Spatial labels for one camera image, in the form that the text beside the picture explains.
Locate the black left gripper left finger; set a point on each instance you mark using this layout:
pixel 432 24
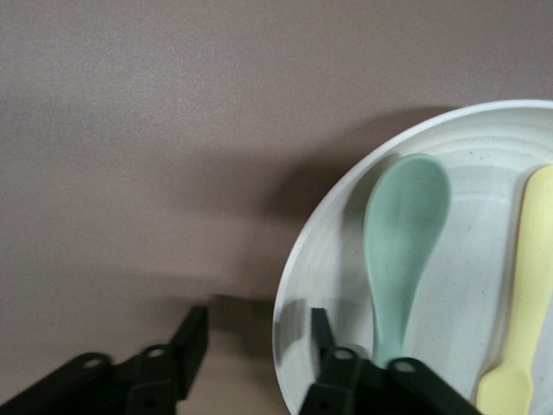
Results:
pixel 142 380

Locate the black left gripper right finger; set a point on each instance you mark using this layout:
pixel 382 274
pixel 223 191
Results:
pixel 345 389

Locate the round beige speckled plate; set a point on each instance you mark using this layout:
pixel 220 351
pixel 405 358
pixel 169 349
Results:
pixel 475 259

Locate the yellow plastic fork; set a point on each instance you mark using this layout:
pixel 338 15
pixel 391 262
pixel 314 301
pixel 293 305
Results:
pixel 535 259

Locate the sage green plastic spoon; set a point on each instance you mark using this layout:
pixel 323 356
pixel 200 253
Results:
pixel 402 216

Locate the brown table cover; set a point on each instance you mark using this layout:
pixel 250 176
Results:
pixel 129 129

